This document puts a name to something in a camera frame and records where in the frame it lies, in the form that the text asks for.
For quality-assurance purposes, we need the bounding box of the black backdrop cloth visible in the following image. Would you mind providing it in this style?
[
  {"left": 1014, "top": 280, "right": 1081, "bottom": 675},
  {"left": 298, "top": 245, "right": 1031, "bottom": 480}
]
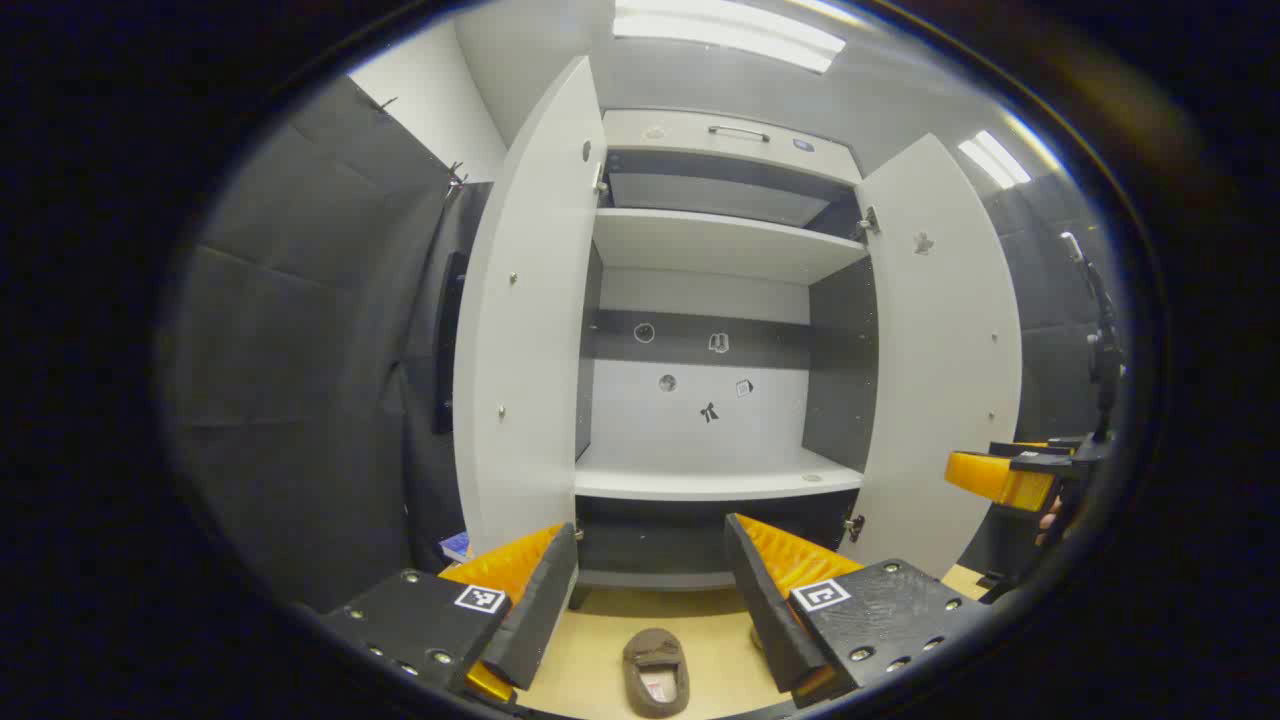
[{"left": 165, "top": 75, "right": 491, "bottom": 613}]

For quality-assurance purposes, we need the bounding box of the white shoe cabinet door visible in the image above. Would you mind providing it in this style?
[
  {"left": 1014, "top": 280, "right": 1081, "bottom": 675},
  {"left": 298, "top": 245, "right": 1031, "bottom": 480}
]
[
  {"left": 433, "top": 55, "right": 609, "bottom": 561},
  {"left": 840, "top": 133, "right": 1023, "bottom": 581}
]

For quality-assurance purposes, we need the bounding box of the brown fuzzy shoe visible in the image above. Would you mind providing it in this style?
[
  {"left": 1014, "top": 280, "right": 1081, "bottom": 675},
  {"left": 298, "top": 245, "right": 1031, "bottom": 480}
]
[{"left": 621, "top": 627, "right": 692, "bottom": 719}]

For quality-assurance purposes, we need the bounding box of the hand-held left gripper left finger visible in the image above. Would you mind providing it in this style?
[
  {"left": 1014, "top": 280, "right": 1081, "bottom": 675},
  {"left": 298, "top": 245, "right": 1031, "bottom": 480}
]
[{"left": 318, "top": 520, "right": 583, "bottom": 709}]

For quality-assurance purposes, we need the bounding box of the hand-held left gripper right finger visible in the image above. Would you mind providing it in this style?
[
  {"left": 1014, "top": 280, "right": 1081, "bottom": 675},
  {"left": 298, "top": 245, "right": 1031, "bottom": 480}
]
[{"left": 722, "top": 512, "right": 993, "bottom": 709}]

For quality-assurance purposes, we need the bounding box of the white grey shoe cabinet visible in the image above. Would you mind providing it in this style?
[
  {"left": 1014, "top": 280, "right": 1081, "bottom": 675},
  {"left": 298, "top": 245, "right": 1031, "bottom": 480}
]
[{"left": 570, "top": 105, "right": 881, "bottom": 613}]

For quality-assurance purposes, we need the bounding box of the ceiling light panel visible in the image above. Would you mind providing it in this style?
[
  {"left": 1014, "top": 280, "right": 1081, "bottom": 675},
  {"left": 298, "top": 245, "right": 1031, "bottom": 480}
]
[
  {"left": 958, "top": 130, "right": 1032, "bottom": 190},
  {"left": 612, "top": 0, "right": 847, "bottom": 74}
]

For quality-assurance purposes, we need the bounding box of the white cabinet drawer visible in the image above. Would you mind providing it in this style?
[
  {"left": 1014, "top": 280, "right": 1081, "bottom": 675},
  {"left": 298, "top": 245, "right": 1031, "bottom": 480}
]
[{"left": 602, "top": 108, "right": 863, "bottom": 187}]

